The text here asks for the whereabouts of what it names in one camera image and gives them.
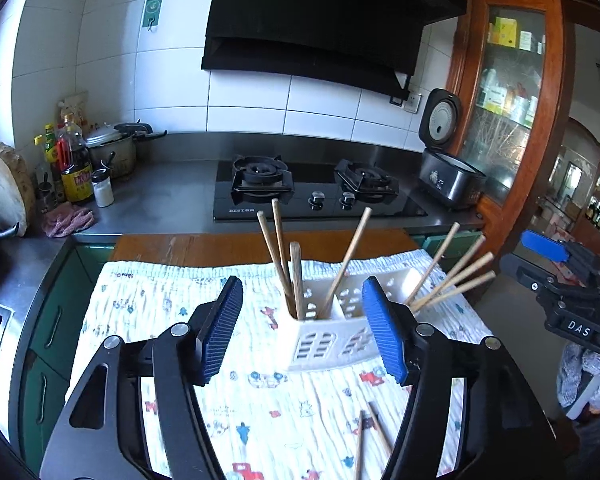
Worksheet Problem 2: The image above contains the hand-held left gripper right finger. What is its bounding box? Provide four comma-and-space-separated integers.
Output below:
361, 276, 568, 480

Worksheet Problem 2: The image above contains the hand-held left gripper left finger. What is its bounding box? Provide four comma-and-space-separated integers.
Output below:
39, 276, 244, 480

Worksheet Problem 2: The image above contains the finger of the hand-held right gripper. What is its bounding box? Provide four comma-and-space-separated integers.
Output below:
521, 229, 573, 266
499, 254, 556, 302

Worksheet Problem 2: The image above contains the white plastic utensil holder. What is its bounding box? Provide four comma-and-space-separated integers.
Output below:
279, 266, 468, 372

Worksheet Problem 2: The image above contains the wooden chopstick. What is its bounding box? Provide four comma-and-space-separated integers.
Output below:
411, 270, 497, 313
368, 400, 393, 458
411, 251, 496, 311
316, 206, 373, 320
271, 198, 293, 281
289, 241, 305, 320
410, 234, 487, 308
405, 221, 461, 307
257, 211, 292, 291
354, 409, 366, 480

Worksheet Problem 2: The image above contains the printed cartoon cloth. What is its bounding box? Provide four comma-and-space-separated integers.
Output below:
70, 249, 496, 480

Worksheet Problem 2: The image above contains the black rice cooker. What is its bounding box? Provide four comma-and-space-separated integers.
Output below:
417, 88, 488, 211

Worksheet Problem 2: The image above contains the wooden glass door cabinet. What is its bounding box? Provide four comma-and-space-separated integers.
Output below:
445, 0, 581, 266

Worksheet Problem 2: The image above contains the black gas stove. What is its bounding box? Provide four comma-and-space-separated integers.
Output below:
212, 154, 429, 222

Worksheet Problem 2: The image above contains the green base cabinet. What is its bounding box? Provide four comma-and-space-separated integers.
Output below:
17, 242, 118, 466

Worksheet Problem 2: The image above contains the white jar black lid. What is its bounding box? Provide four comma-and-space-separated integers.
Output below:
91, 169, 115, 208

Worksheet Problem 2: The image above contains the pink rag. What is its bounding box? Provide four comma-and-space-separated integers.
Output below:
44, 203, 97, 238

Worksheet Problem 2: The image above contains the steel pressure cooker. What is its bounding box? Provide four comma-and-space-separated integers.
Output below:
84, 120, 168, 179

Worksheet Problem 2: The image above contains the dark oil bottle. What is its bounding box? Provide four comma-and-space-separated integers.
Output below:
57, 114, 95, 204

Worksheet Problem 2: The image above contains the small dark bottle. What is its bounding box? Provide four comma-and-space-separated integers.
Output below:
36, 172, 53, 211

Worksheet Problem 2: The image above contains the yellow cap bottle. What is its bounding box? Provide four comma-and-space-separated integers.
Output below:
44, 124, 61, 171

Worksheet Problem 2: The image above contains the round wooden cutting board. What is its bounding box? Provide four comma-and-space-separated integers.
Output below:
0, 142, 36, 237

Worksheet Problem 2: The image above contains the food packet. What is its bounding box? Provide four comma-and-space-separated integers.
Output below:
57, 91, 90, 131

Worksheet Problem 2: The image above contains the black range hood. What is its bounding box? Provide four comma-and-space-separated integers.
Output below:
201, 0, 468, 106

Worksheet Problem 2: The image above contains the green wall hook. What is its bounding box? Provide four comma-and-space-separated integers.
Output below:
142, 0, 163, 31

